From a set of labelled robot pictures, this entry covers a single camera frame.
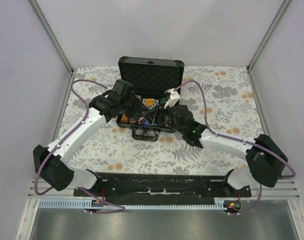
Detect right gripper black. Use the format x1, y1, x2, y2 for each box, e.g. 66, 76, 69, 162
143, 101, 185, 135

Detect blue round blind button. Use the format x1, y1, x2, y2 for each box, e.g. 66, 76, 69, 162
141, 118, 150, 126

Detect yellow round blind button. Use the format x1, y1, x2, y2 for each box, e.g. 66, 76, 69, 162
144, 98, 155, 107

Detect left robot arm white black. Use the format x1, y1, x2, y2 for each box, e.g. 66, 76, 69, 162
33, 79, 144, 197

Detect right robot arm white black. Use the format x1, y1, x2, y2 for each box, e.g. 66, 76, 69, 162
141, 105, 288, 197

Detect black poker set case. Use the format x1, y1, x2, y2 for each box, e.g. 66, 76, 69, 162
116, 56, 185, 142

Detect blue playing card deck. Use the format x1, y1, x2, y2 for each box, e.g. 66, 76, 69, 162
142, 98, 159, 109

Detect chip column in case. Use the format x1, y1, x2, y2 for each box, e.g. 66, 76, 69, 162
120, 114, 130, 124
160, 98, 167, 104

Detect floral table mat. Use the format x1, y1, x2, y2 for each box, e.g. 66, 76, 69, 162
59, 66, 263, 175

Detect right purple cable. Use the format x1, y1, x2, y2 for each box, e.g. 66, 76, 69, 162
174, 80, 297, 215

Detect white slotted cable duct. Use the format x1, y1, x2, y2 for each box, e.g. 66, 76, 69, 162
38, 199, 227, 211

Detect aluminium frame rails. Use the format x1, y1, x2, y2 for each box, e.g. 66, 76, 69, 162
15, 0, 304, 240

